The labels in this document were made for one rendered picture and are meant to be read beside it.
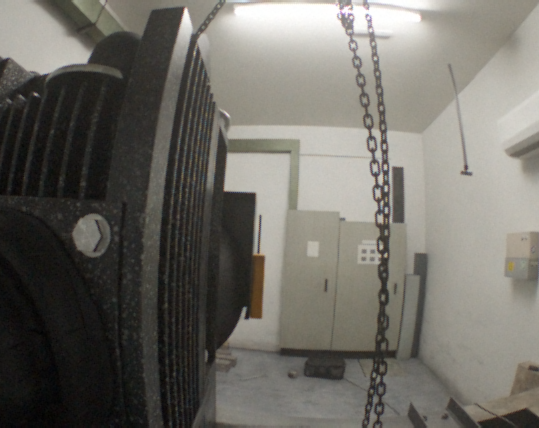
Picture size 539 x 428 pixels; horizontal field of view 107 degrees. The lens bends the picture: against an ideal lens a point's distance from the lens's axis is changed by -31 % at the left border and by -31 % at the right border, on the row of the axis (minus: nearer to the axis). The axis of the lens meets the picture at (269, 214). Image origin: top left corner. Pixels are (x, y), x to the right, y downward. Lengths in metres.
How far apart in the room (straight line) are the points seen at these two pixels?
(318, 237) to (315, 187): 0.66
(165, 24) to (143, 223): 0.20
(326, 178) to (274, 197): 0.68
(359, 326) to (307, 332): 0.60
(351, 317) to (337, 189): 1.54
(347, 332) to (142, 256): 3.28
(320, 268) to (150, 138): 3.09
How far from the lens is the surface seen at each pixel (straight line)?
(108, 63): 0.33
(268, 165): 3.65
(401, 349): 3.69
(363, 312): 3.42
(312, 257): 3.26
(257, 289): 0.70
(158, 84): 0.27
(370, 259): 3.34
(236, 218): 0.78
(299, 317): 3.36
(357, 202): 3.58
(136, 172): 0.25
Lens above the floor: 1.38
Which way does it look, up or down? 6 degrees up
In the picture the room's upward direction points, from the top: 3 degrees clockwise
